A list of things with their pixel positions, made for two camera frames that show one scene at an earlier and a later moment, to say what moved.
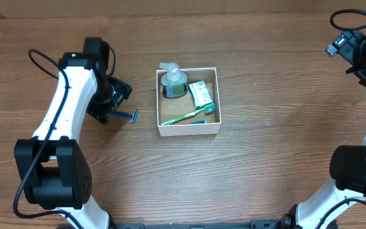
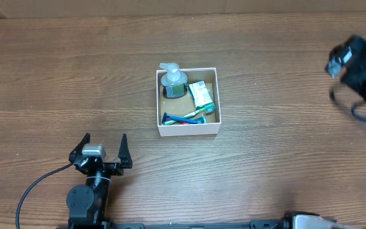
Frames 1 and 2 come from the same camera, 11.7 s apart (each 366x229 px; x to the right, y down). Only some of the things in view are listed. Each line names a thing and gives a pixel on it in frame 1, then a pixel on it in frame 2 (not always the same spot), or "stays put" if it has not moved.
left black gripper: [101, 110] to [125, 157]
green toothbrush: [209, 108] stays put
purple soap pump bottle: [175, 81] stays put
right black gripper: [347, 48] to [340, 63]
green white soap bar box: [200, 95] stays put
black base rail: [253, 224] stays put
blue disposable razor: [124, 114] to [179, 119]
